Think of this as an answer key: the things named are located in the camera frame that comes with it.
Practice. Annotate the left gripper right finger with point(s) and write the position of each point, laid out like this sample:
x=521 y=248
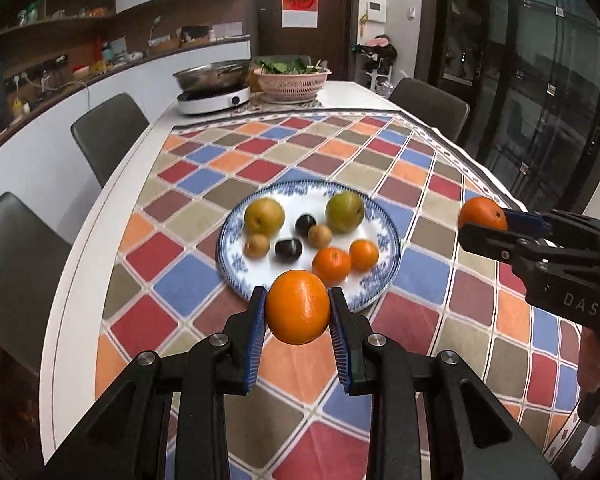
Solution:
x=470 y=433

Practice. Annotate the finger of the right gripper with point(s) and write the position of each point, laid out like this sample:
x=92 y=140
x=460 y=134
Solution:
x=551 y=225
x=506 y=246

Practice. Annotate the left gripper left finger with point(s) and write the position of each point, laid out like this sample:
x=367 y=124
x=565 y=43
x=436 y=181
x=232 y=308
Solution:
x=125 y=432

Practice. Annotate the large orange tangerine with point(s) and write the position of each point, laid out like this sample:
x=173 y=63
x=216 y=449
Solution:
x=482 y=211

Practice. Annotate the green apple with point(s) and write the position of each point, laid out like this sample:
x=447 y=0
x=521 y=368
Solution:
x=344 y=212

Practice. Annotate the brown kiwi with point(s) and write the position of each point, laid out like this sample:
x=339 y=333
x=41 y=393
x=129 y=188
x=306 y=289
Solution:
x=256 y=246
x=319 y=236

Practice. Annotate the dark plum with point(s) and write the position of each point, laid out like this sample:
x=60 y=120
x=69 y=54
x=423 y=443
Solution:
x=303 y=224
x=288 y=250

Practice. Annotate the lone orange tangerine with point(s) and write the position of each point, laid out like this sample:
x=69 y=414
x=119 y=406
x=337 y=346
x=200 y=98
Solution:
x=297 y=307

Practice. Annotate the yellow pear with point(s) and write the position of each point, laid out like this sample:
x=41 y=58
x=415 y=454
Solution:
x=264 y=216

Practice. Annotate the person right hand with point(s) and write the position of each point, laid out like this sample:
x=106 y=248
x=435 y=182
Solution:
x=589 y=362

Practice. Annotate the far right grey chair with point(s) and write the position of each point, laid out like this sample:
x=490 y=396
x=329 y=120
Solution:
x=433 y=106

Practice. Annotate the grey chair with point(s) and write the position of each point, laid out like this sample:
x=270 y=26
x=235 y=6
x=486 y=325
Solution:
x=433 y=106
x=107 y=132
x=32 y=257

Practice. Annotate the blue white porcelain plate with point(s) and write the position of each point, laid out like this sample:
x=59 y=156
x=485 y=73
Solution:
x=299 y=197

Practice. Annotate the near left grey chair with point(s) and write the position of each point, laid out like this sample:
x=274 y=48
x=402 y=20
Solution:
x=32 y=257

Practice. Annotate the pink vegetable basket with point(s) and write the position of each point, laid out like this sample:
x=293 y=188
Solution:
x=291 y=88

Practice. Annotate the green leafy vegetables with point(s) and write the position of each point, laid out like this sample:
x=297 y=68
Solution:
x=294 y=67

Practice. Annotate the far left grey chair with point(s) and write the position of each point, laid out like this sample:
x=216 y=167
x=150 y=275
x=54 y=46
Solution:
x=107 y=132

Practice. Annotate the steel wok pan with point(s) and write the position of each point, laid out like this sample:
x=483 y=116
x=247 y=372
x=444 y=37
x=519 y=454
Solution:
x=214 y=76

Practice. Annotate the white induction cooker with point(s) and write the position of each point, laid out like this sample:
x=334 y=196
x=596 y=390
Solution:
x=200 y=103

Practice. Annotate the white wall intercom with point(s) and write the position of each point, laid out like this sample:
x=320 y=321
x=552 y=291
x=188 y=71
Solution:
x=376 y=11

